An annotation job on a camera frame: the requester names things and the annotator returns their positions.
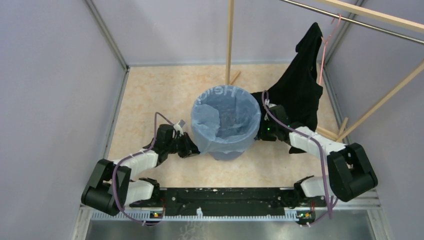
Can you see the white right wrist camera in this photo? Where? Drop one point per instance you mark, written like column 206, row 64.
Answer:
column 269, row 105

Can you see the wooden clothes rack frame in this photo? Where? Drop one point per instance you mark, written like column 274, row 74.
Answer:
column 364, row 67

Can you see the metal hanging rod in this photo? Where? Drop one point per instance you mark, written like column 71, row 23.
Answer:
column 355, row 22

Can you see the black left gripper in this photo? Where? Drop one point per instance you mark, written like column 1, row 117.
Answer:
column 189, row 148

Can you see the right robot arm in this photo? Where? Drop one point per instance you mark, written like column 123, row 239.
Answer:
column 348, row 172

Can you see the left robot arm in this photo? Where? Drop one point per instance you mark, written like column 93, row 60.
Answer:
column 112, row 184

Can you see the black hanging garment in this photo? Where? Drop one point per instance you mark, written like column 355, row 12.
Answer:
column 297, row 89

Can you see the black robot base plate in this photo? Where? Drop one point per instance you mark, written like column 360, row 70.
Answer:
column 228, row 202

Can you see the white slotted cable duct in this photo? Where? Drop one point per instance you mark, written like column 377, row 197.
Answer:
column 148, row 215

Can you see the pink clothes hanger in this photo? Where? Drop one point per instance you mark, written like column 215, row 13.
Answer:
column 325, row 44

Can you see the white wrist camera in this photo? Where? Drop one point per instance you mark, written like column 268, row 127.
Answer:
column 269, row 105
column 178, row 127

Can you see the blue plastic trash bin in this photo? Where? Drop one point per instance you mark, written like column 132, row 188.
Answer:
column 227, row 153

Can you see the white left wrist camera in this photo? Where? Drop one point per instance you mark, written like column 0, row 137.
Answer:
column 178, row 127

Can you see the light blue trash bag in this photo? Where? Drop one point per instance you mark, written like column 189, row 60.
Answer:
column 225, row 115

